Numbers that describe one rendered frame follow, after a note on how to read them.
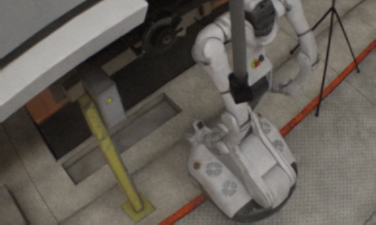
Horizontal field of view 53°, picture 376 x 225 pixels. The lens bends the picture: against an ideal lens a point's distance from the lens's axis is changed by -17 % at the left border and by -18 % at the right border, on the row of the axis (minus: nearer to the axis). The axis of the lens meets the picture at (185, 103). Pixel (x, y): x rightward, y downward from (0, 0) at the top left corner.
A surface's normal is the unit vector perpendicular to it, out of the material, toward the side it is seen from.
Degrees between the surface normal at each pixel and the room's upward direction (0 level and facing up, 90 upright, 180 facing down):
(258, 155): 23
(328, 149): 0
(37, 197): 0
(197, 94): 0
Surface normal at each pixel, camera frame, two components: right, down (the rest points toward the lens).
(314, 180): -0.11, -0.61
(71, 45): 0.18, -0.28
